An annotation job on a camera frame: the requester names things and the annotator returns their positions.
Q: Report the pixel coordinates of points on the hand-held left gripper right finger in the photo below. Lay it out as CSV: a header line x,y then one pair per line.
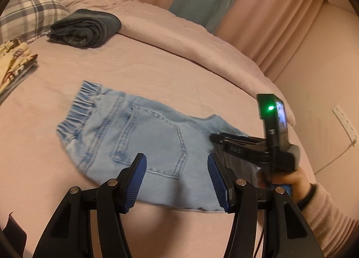
x,y
217,179

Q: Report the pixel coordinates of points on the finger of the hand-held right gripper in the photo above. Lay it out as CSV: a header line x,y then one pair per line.
x,y
241,152
238,138

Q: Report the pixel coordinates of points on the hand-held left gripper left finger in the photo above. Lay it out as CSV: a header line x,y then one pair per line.
x,y
136,185

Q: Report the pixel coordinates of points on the light blue denim pants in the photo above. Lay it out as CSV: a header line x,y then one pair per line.
x,y
151,134

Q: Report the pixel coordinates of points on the person's right forearm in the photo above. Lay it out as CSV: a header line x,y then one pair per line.
x,y
333,218

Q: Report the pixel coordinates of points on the person's right hand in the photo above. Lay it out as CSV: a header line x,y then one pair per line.
x,y
301,182

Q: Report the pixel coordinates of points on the black wristband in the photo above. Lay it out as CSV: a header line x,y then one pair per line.
x,y
307,196

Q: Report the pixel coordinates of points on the pink duvet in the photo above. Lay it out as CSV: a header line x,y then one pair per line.
x,y
168,36

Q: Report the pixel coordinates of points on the dark cloth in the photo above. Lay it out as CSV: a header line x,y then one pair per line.
x,y
12,235

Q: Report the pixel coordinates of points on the dark folded jeans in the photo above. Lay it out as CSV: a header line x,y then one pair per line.
x,y
87,26

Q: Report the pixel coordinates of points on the cream patterned folded cloth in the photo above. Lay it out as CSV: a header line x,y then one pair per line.
x,y
14,64

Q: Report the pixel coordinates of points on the grey plaid pillow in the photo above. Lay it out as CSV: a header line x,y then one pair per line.
x,y
30,11

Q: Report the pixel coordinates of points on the white wall socket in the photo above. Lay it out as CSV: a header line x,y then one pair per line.
x,y
343,122

